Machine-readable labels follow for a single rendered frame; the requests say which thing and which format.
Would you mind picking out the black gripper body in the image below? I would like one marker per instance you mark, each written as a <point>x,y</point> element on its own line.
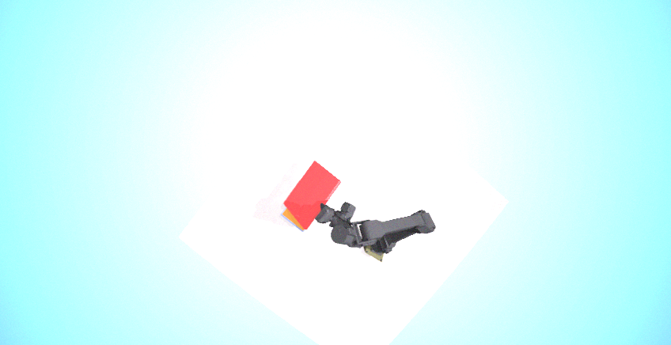
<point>327,215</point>

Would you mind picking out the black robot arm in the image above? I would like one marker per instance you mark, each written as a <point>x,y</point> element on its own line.
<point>382,236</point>

